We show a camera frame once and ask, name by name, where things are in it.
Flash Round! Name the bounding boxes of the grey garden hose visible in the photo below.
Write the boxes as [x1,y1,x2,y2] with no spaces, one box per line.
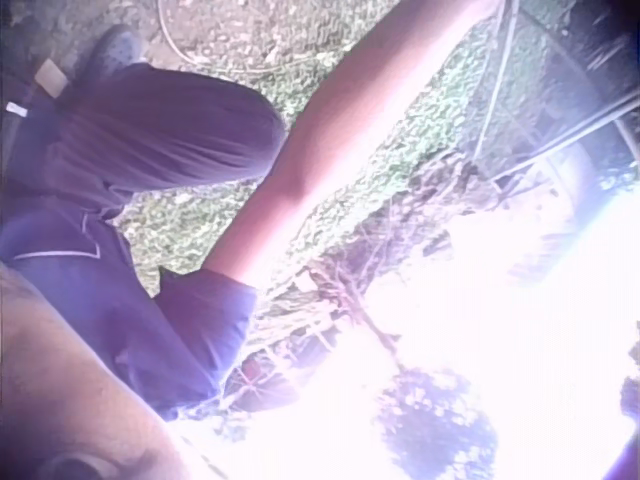
[156,0,301,76]

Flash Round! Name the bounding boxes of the dry tangled vines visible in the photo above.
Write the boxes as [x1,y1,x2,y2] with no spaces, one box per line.
[219,149,506,416]

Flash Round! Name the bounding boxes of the leafy tree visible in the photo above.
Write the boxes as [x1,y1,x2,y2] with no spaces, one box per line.
[377,367,504,480]

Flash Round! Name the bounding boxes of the dark wire mesh fence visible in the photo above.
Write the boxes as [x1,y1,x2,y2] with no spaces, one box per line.
[469,0,640,184]

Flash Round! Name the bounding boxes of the person's legs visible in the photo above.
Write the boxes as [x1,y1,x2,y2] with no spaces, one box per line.
[0,23,287,236]

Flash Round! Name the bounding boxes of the brown rectangular block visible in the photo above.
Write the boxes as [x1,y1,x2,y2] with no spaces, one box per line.
[33,58,70,97]

